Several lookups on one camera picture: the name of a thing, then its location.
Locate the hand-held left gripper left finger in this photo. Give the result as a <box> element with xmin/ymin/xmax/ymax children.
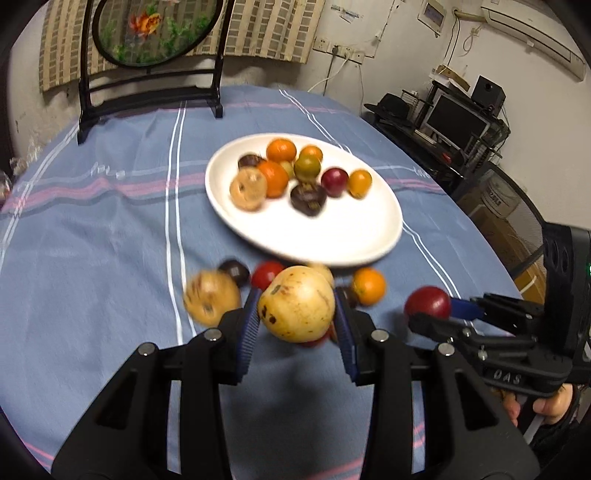
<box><xmin>51</xmin><ymin>287</ymin><xmax>262</xmax><ymax>480</ymax></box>

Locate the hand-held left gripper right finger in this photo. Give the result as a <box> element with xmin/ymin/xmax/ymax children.
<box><xmin>333</xmin><ymin>286</ymin><xmax>541</xmax><ymax>480</ymax></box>

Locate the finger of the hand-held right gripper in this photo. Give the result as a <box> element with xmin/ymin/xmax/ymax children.
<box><xmin>449</xmin><ymin>292</ymin><xmax>546</xmax><ymax>335</ymax></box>
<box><xmin>407</xmin><ymin>312</ymin><xmax>490</xmax><ymax>365</ymax></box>

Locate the tan spotted round fruit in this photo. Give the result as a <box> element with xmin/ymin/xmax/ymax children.
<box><xmin>229</xmin><ymin>167</ymin><xmax>269</xmax><ymax>212</ymax></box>
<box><xmin>183</xmin><ymin>271</ymin><xmax>243</xmax><ymax>326</ymax></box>
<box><xmin>257</xmin><ymin>265</ymin><xmax>336</xmax><ymax>343</ymax></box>
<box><xmin>305</xmin><ymin>263</ymin><xmax>335</xmax><ymax>287</ymax></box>

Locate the white round plate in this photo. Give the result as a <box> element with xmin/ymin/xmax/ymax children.
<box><xmin>204</xmin><ymin>133</ymin><xmax>404</xmax><ymax>268</ymax></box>

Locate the orange mandarin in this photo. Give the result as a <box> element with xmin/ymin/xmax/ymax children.
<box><xmin>257</xmin><ymin>160</ymin><xmax>290</xmax><ymax>199</ymax></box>
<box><xmin>266</xmin><ymin>138</ymin><xmax>297</xmax><ymax>163</ymax></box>

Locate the yellow green citrus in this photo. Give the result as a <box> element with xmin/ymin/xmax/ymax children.
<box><xmin>294</xmin><ymin>155</ymin><xmax>322</xmax><ymax>182</ymax></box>

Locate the person's right hand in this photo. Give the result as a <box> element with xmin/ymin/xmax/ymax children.
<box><xmin>501</xmin><ymin>383</ymin><xmax>578</xmax><ymax>428</ymax></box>

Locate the black mesh chair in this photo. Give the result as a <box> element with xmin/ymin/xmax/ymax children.
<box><xmin>455</xmin><ymin>164</ymin><xmax>548</xmax><ymax>291</ymax></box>

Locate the blue striped tablecloth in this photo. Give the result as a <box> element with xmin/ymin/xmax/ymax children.
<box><xmin>0</xmin><ymin>85</ymin><xmax>525</xmax><ymax>480</ymax></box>

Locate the black computer desk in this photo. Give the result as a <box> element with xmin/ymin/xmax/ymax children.
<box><xmin>365</xmin><ymin>78</ymin><xmax>511</xmax><ymax>190</ymax></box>

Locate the computer monitor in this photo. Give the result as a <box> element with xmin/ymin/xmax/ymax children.
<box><xmin>425</xmin><ymin>92</ymin><xmax>491</xmax><ymax>151</ymax></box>

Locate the black hat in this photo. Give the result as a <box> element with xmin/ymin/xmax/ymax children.
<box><xmin>363</xmin><ymin>93</ymin><xmax>411</xmax><ymax>120</ymax></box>

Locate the black speaker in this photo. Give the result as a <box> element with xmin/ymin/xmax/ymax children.
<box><xmin>472</xmin><ymin>75</ymin><xmax>506</xmax><ymax>112</ymax></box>

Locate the long flat cardboard box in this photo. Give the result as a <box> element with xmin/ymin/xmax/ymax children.
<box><xmin>436</xmin><ymin>65</ymin><xmax>472</xmax><ymax>92</ymax></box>

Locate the white air conditioner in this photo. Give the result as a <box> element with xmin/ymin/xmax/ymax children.
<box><xmin>480</xmin><ymin>0</ymin><xmax>587</xmax><ymax>81</ymax></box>

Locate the woven beige checked curtain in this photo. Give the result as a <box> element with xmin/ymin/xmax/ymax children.
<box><xmin>39</xmin><ymin>0</ymin><xmax>326</xmax><ymax>93</ymax></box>

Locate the round goldfish screen black stand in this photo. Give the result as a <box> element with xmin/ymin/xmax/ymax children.
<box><xmin>78</xmin><ymin>0</ymin><xmax>236</xmax><ymax>145</ymax></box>

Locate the white power cable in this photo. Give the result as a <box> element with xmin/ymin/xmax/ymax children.
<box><xmin>308</xmin><ymin>58</ymin><xmax>349</xmax><ymax>95</ymax></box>

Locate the air conditioner cable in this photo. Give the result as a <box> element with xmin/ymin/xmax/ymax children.
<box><xmin>459</xmin><ymin>9</ymin><xmax>481</xmax><ymax>56</ymax></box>

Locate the white wall socket strip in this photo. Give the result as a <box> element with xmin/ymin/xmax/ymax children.
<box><xmin>330</xmin><ymin>44</ymin><xmax>365</xmax><ymax>63</ymax></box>

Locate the white wall panel box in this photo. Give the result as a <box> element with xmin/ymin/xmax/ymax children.
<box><xmin>418</xmin><ymin>0</ymin><xmax>448</xmax><ymax>26</ymax></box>

